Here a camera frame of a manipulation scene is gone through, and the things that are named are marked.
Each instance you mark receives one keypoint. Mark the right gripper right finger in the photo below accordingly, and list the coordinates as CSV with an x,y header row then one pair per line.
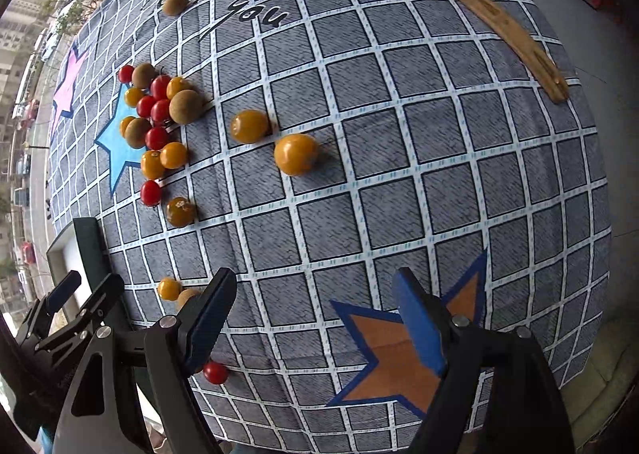
x,y
525,413

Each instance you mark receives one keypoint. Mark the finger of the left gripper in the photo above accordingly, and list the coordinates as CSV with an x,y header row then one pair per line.
x,y
64,348
40,316

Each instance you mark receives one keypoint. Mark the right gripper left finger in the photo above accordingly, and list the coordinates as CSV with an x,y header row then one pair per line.
x,y
102,411

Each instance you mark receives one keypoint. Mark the red tomato bottom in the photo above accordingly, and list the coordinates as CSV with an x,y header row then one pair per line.
x,y
215,373

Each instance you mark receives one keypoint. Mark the dark yellow tomato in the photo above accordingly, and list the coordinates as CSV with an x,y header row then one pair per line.
x,y
180,212

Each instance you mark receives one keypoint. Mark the white shallow box tray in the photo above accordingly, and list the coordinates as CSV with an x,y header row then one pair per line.
x,y
79,247

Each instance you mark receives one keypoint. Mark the yellow tomato near edge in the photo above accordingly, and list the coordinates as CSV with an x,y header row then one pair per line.
x,y
169,289

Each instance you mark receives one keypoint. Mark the brown longan near edge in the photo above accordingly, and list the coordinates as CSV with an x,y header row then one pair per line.
x,y
185,296

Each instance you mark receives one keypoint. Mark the large brown longan centre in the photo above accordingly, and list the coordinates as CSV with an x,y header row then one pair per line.
x,y
186,107

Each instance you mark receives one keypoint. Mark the red cherry tomato isolated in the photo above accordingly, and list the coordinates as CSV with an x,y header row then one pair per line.
x,y
125,74

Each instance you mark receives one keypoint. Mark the grey checked star tablecloth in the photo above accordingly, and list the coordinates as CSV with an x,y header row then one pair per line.
x,y
341,140

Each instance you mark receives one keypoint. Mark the brown longan isolated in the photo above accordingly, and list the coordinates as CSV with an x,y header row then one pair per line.
x,y
173,8

